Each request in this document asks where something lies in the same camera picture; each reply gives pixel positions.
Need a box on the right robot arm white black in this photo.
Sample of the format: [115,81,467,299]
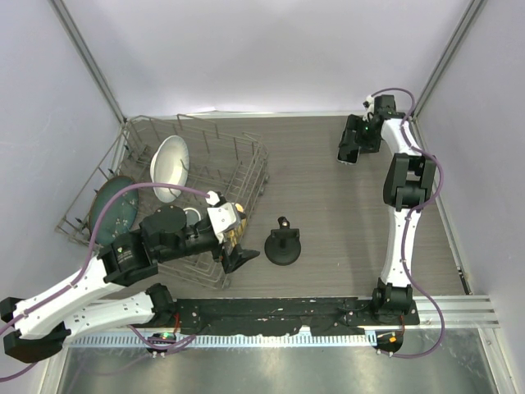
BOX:
[337,89,436,324]

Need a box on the dark grey mug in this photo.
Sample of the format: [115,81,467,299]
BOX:
[183,207,202,226]

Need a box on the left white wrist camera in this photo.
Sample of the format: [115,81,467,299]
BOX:
[205,190,241,244]

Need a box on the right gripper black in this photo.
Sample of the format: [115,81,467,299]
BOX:
[337,114,379,154]

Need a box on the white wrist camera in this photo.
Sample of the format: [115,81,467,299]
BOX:
[363,95,374,110]
[205,190,241,244]

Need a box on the black phone stand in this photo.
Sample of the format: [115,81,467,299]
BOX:
[264,216,302,267]

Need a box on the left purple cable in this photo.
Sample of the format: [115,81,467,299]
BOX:
[0,182,214,381]

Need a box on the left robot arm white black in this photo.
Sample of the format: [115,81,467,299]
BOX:
[1,203,259,364]

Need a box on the black smartphone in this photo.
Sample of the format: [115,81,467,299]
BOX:
[337,146,360,165]

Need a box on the white slotted cable duct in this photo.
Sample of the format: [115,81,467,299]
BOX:
[70,331,377,348]

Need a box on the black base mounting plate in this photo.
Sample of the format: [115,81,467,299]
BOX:
[167,297,420,337]

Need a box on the grey wire dish rack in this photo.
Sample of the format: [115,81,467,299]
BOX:
[53,113,272,289]

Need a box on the yellow cup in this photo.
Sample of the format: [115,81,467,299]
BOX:
[228,203,247,247]

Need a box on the teal plate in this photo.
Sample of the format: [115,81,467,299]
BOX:
[88,176,139,246]

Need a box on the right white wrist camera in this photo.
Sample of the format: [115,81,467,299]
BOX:
[363,95,374,110]

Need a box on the white plate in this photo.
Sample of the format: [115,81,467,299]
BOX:
[150,135,189,186]

